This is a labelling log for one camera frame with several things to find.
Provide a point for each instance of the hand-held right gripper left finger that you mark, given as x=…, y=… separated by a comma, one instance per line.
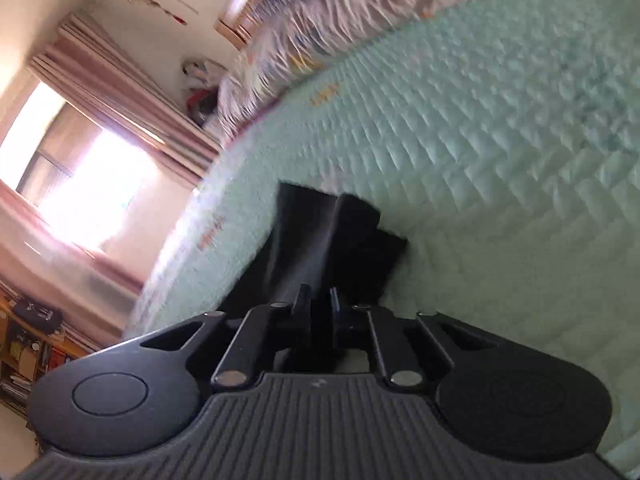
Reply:
x=304, y=310

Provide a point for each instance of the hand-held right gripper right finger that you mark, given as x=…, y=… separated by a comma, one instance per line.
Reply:
x=336, y=317

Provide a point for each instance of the black garment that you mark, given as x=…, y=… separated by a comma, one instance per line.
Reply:
x=340, y=240

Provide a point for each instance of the green quilted bedspread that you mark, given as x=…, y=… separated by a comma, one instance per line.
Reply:
x=475, y=135

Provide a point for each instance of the red bag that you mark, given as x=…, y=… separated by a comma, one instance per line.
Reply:
x=202, y=102

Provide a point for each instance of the window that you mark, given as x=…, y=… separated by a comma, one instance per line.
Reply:
x=85, y=175

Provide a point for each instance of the white plastic bag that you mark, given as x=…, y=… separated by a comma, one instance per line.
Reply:
x=197, y=72

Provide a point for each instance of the navy tote bag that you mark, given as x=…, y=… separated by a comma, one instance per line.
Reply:
x=37, y=315

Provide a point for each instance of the wooden bookshelf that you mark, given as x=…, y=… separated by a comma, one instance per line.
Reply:
x=25, y=360

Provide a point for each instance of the floral duvet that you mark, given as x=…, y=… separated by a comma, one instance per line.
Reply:
x=350, y=20

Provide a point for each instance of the wooden headboard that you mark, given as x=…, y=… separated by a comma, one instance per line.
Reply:
x=245, y=10

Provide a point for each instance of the dark patterned pillow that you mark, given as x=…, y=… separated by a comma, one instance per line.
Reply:
x=280, y=0

